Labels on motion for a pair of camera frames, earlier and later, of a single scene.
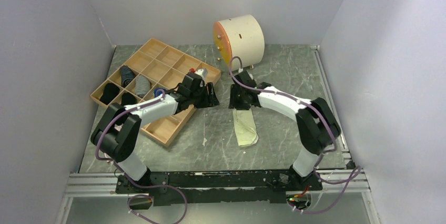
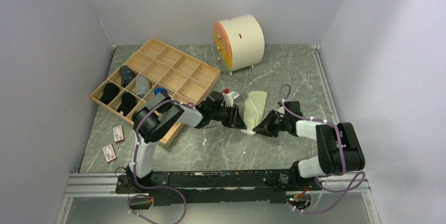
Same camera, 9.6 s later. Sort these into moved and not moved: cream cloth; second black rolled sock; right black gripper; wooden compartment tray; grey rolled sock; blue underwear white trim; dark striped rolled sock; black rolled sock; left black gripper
Moved: right black gripper; cream cloth; left black gripper
Not moved: second black rolled sock; wooden compartment tray; grey rolled sock; blue underwear white trim; black rolled sock; dark striped rolled sock
